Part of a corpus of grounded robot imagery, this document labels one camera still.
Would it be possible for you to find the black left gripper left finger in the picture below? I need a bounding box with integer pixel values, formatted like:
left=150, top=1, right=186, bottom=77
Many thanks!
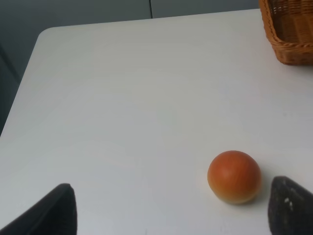
left=0, top=183, right=78, bottom=235

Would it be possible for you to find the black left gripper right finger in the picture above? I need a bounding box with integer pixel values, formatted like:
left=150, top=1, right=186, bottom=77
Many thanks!
left=268, top=176, right=313, bottom=235

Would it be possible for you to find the brown woven wicker basket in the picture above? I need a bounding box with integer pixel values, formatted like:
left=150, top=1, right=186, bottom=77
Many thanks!
left=259, top=0, right=313, bottom=66

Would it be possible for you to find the orange red round fruit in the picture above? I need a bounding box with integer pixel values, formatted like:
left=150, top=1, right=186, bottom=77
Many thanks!
left=207, top=150, right=262, bottom=204

